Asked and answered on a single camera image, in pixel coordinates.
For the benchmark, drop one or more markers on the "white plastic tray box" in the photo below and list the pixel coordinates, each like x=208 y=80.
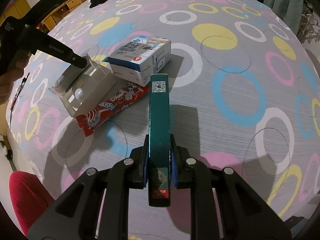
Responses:
x=80 y=90

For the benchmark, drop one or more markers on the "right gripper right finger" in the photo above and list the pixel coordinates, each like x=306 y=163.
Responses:
x=223 y=205

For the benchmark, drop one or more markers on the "grey circle pattern bed sheet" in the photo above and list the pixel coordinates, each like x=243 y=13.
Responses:
x=243 y=93

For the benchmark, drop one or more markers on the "person left hand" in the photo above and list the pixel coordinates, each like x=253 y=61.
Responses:
x=13 y=74

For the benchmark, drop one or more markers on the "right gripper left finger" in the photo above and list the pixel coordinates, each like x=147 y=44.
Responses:
x=96 y=205

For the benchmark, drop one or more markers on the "dark green long box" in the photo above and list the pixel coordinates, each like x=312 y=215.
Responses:
x=159 y=146

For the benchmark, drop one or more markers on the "wooden desk with drawers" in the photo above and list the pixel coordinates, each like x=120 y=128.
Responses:
x=18 y=8

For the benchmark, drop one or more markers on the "red white candy wrapper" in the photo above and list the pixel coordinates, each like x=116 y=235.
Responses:
x=124 y=98

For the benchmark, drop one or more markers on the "blue white milk carton box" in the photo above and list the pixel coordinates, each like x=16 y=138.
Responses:
x=137 y=60

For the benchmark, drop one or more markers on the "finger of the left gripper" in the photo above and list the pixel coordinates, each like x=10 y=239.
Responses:
x=57 y=49

